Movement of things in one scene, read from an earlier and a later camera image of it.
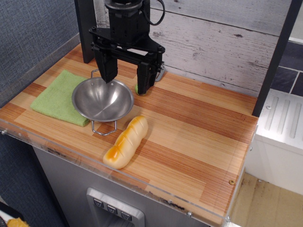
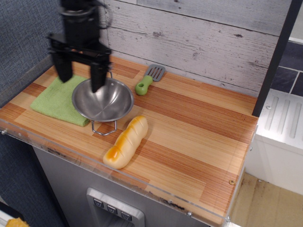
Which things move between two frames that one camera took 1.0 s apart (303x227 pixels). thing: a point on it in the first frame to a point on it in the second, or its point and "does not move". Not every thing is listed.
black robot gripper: (128, 35) to (81, 42)
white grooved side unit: (276, 154) does not move
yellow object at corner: (17, 222) does not move
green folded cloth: (56, 100) does not move
